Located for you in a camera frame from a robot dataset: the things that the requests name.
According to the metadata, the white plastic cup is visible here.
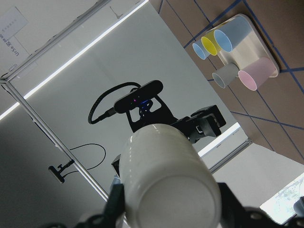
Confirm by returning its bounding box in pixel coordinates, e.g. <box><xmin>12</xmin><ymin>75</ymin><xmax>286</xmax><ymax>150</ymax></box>
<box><xmin>119</xmin><ymin>124</ymin><xmax>221</xmax><ymax>228</ymax></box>

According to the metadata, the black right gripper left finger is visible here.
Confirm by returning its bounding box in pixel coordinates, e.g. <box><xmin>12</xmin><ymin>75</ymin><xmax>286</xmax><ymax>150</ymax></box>
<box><xmin>76</xmin><ymin>183</ymin><xmax>125</xmax><ymax>228</ymax></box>

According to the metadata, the yellow plastic cup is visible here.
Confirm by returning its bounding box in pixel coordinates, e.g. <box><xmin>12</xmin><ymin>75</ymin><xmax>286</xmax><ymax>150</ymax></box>
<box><xmin>201</xmin><ymin>30</ymin><xmax>221</xmax><ymax>56</ymax></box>

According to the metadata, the cream plastic tray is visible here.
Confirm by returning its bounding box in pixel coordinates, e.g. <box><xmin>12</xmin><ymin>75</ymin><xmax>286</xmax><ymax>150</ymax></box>
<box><xmin>208</xmin><ymin>13</ymin><xmax>279</xmax><ymax>78</ymax></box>

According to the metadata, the black side camera on frame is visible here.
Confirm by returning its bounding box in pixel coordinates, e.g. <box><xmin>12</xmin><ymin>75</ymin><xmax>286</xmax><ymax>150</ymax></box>
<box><xmin>48</xmin><ymin>160</ymin><xmax>75</xmax><ymax>184</ymax></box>

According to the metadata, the blue plastic cup far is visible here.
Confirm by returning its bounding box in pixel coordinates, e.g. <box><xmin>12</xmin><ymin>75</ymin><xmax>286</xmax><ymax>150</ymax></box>
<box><xmin>192</xmin><ymin>40</ymin><xmax>210</xmax><ymax>60</ymax></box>

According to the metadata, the blue plastic cup near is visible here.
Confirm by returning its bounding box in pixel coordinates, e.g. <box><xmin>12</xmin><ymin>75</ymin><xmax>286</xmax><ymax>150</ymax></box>
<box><xmin>214</xmin><ymin>16</ymin><xmax>251</xmax><ymax>52</ymax></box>

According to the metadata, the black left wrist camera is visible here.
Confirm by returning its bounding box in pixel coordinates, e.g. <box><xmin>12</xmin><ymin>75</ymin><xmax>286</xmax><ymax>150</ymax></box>
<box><xmin>114</xmin><ymin>80</ymin><xmax>163</xmax><ymax>114</ymax></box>

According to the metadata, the blue plastic cup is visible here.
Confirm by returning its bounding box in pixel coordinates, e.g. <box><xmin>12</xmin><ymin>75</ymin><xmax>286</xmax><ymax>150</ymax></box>
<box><xmin>192</xmin><ymin>40</ymin><xmax>210</xmax><ymax>60</ymax></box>
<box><xmin>214</xmin><ymin>16</ymin><xmax>251</xmax><ymax>52</ymax></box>

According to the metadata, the grey plastic cup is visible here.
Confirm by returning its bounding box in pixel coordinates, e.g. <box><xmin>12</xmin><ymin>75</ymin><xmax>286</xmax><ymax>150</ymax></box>
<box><xmin>212</xmin><ymin>63</ymin><xmax>239</xmax><ymax>88</ymax></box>

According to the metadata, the pink plastic cup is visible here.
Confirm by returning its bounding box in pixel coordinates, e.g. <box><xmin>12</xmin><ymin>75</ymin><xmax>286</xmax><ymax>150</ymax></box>
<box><xmin>238</xmin><ymin>57</ymin><xmax>276</xmax><ymax>91</ymax></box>

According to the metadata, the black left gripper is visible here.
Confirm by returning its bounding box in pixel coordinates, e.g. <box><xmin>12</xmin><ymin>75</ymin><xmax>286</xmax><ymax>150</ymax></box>
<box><xmin>111</xmin><ymin>96</ymin><xmax>226</xmax><ymax>179</ymax></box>

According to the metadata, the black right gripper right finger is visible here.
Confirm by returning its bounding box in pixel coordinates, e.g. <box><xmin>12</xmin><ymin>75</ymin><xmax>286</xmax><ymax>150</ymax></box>
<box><xmin>218</xmin><ymin>182</ymin><xmax>261</xmax><ymax>228</ymax></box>

